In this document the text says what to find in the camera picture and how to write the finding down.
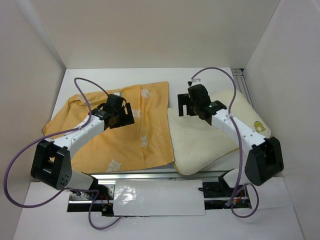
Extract orange pillowcase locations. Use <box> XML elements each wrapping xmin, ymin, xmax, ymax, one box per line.
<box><xmin>41</xmin><ymin>80</ymin><xmax>175</xmax><ymax>174</ymax></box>

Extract cream quilted pillow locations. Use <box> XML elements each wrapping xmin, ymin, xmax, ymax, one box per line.
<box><xmin>167</xmin><ymin>89</ymin><xmax>272</xmax><ymax>175</ymax></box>

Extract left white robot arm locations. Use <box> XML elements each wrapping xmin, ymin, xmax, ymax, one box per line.
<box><xmin>30</xmin><ymin>94</ymin><xmax>135</xmax><ymax>200</ymax></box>

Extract white cover plate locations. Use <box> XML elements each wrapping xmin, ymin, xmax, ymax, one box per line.
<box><xmin>112</xmin><ymin>180</ymin><xmax>206</xmax><ymax>217</ymax></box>

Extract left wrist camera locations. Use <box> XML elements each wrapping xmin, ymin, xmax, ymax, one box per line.
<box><xmin>112</xmin><ymin>91</ymin><xmax>123</xmax><ymax>97</ymax></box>

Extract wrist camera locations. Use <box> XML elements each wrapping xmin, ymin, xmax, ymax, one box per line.
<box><xmin>112</xmin><ymin>91</ymin><xmax>123</xmax><ymax>97</ymax></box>
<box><xmin>187</xmin><ymin>78</ymin><xmax>201</xmax><ymax>87</ymax></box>

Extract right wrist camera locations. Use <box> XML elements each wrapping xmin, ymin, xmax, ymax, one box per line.
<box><xmin>187</xmin><ymin>78</ymin><xmax>201</xmax><ymax>87</ymax></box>

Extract aluminium mounting rail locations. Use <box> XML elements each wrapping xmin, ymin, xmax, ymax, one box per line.
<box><xmin>67</xmin><ymin>169</ymin><xmax>233</xmax><ymax>203</ymax></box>

